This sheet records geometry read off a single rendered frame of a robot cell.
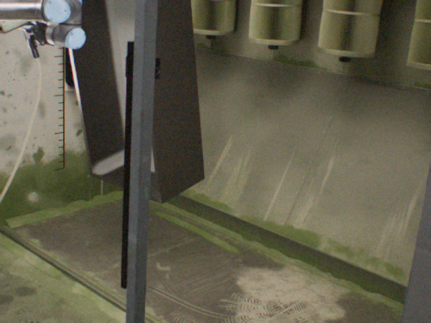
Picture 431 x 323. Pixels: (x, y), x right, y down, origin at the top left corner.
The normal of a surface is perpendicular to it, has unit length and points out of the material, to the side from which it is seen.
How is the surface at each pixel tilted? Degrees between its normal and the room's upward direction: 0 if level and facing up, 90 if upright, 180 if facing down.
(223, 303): 0
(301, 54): 90
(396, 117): 57
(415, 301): 90
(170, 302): 0
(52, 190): 90
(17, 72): 90
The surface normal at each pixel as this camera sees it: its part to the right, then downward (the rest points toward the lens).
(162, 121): 0.76, 0.25
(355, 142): -0.53, -0.38
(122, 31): -0.64, 0.37
